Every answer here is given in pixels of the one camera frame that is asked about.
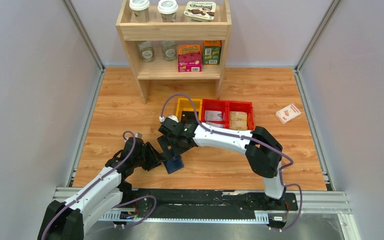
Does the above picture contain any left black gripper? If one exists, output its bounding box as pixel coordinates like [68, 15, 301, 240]
[133, 141, 167, 172]

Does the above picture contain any blue leather card holder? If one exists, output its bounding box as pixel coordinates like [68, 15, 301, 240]
[164, 155, 184, 174]

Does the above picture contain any yellow plastic bin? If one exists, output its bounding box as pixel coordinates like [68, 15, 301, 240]
[175, 97, 203, 122]

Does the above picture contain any red double plastic bin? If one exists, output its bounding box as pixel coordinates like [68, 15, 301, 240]
[200, 99, 255, 130]

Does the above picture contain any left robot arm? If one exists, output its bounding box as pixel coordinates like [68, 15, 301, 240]
[37, 136, 165, 240]

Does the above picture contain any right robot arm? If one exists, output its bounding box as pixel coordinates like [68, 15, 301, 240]
[157, 115, 286, 210]

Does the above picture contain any black credit card stack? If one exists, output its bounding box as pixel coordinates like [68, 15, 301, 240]
[180, 111, 196, 124]

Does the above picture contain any upper silver credit card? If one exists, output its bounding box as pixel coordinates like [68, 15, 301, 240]
[204, 110, 225, 122]

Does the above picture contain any orange pink Scrub Mommy box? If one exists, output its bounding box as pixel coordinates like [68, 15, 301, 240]
[177, 44, 203, 73]

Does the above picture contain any right glass jar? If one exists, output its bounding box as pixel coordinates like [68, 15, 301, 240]
[161, 40, 177, 62]

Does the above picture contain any glass jar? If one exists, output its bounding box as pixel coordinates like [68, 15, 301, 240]
[161, 40, 177, 62]
[137, 40, 155, 63]

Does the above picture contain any left glass jar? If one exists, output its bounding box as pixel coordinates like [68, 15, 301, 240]
[137, 40, 155, 63]

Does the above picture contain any green orange carton box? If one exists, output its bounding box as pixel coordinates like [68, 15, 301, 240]
[202, 40, 222, 65]

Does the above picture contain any pink white small box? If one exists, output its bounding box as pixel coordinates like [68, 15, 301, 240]
[274, 103, 302, 125]

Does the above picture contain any wooden two-tier shelf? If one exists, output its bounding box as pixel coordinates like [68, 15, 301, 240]
[115, 0, 232, 103]

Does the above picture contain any left white-lidded paper cup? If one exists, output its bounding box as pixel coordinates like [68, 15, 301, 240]
[129, 0, 150, 23]

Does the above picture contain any white-lidded paper cup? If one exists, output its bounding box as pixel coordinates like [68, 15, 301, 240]
[129, 0, 150, 23]
[157, 0, 179, 23]

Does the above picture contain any Chobani yogurt cup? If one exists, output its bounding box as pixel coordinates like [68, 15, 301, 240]
[183, 1, 217, 22]

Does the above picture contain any right white-lidded paper cup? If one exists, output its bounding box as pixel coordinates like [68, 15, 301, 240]
[157, 0, 179, 23]

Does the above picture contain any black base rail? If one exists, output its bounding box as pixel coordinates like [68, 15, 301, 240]
[122, 188, 299, 220]

